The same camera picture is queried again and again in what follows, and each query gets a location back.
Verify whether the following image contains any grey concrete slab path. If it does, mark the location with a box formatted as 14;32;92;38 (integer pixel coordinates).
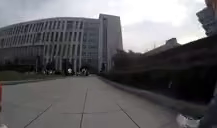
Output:
0;74;184;128

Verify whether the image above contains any grey stone kerb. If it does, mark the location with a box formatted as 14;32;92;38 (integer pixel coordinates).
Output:
97;75;210;119

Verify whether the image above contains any dark hedge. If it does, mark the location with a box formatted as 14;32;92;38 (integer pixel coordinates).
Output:
99;33;217;105

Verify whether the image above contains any grass strip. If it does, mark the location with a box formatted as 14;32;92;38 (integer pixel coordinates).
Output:
0;69;67;82

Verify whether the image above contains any large grey curved building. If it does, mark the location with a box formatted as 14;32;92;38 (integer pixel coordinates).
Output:
0;13;124;74

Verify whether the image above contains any tall grey building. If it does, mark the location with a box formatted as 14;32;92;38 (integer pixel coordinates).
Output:
195;5;217;37

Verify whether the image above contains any distant grey building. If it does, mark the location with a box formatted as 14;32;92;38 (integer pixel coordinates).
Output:
144;37;182;56

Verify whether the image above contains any row of dark bushes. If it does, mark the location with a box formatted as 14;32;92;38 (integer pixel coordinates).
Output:
0;59;65;75

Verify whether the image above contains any low grey kerb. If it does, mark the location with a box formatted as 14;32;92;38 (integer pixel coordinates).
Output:
0;77;65;86

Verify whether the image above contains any person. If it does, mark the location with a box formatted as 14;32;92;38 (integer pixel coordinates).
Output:
175;76;217;128

